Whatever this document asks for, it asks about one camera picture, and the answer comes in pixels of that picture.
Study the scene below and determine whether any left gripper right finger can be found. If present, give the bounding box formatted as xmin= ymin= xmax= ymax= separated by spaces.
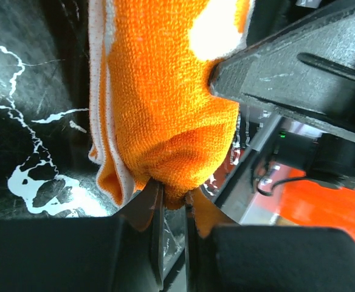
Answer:
xmin=185 ymin=190 xmax=355 ymax=291

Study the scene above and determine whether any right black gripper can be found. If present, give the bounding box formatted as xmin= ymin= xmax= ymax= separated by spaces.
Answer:
xmin=209 ymin=1 xmax=355 ymax=195

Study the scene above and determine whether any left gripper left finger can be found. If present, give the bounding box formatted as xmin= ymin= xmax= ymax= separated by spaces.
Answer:
xmin=0 ymin=180 xmax=164 ymax=291

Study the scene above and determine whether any orange white patterned towel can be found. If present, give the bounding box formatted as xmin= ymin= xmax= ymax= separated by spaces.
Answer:
xmin=88 ymin=0 xmax=254 ymax=210

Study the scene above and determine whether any black marble pattern mat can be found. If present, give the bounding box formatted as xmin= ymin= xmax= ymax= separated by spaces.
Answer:
xmin=0 ymin=0 xmax=257 ymax=220

